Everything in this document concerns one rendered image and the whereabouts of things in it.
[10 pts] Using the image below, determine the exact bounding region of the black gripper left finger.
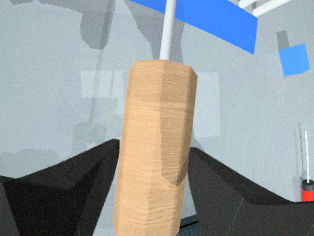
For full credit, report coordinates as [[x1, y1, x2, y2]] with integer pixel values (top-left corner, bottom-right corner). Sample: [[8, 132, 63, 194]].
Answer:
[[0, 139, 120, 236]]

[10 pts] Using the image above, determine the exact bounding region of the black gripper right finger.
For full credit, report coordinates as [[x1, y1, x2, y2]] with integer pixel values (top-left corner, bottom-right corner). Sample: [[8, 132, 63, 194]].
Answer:
[[188, 147, 314, 236]]

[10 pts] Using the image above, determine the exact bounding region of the tool with tan handle and white shaft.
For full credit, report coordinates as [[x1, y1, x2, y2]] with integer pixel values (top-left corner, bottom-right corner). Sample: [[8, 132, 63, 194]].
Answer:
[[113, 0, 198, 236]]

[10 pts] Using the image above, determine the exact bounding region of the blue flat strip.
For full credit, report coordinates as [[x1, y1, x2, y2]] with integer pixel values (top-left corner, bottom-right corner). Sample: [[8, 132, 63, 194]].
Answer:
[[130, 0, 258, 55]]

